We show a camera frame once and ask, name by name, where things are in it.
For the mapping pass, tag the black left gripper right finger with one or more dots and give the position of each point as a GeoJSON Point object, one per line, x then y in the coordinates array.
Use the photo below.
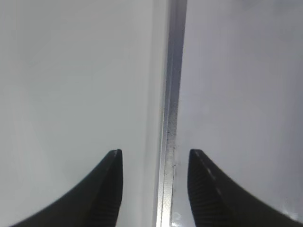
{"type": "Point", "coordinates": [217, 201]}

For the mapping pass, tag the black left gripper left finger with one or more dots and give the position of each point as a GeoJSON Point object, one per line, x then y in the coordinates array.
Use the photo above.
{"type": "Point", "coordinates": [94, 202]}

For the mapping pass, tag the white board with grey frame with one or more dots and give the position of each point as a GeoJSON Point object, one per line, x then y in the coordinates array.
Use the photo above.
{"type": "Point", "coordinates": [237, 95]}

